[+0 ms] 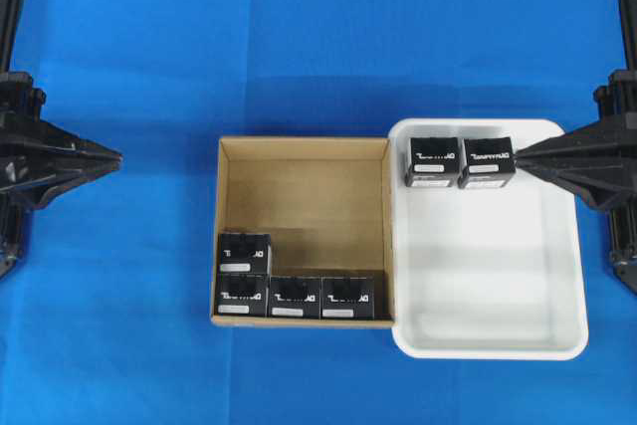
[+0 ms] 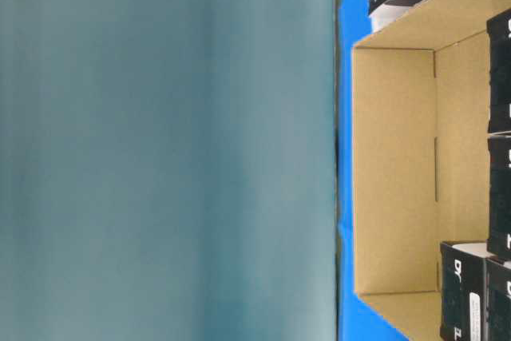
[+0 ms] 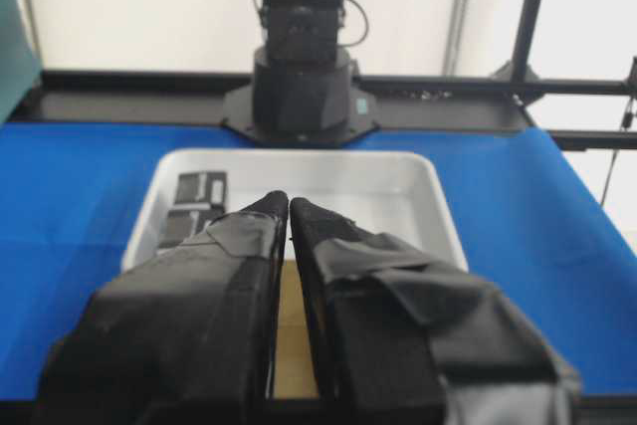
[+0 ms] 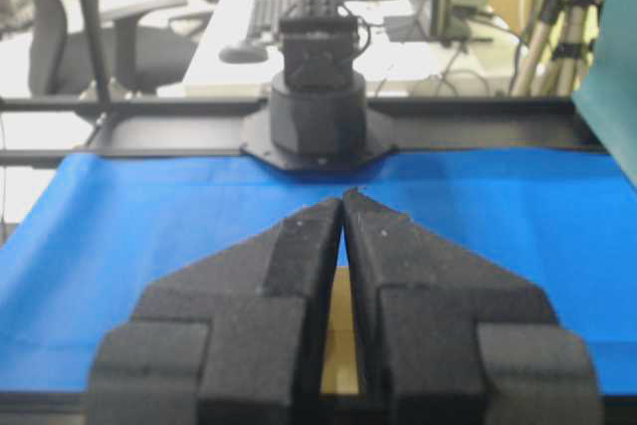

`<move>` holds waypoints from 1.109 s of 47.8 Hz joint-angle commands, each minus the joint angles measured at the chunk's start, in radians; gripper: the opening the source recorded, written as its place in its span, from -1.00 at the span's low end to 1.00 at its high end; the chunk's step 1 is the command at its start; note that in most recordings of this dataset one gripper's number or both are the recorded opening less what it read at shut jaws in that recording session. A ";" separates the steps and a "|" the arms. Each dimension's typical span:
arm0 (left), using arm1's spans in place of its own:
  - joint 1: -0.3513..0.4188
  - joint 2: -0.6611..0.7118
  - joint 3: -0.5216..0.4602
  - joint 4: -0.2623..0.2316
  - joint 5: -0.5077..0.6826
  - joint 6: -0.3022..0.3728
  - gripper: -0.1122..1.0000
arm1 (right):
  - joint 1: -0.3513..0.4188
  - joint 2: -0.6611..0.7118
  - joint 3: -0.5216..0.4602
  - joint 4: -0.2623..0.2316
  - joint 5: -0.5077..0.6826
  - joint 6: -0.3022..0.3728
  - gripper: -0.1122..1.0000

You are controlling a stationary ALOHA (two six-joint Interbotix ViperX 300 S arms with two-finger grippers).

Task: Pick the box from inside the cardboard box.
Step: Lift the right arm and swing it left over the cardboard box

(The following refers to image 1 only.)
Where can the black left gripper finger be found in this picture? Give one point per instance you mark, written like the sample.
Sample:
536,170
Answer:
47,137
67,175

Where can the white plastic tray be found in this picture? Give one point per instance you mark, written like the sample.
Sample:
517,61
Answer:
485,273

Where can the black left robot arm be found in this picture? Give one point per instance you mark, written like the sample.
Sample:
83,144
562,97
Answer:
16,219

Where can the black box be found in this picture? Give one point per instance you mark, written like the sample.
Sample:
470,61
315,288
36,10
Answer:
244,253
243,295
347,298
432,162
487,163
294,297

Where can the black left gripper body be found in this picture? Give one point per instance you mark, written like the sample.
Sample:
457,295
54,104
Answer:
21,104

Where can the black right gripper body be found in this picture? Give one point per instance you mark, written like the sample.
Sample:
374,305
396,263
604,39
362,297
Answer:
617,111

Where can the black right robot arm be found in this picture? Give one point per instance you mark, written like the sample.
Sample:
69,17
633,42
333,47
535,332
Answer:
622,220

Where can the blue table cloth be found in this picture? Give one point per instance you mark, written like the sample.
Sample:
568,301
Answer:
106,321

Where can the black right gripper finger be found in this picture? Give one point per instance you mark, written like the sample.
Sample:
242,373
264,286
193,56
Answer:
602,184
593,142

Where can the brown cardboard box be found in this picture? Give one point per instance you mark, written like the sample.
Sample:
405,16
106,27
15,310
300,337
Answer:
326,204

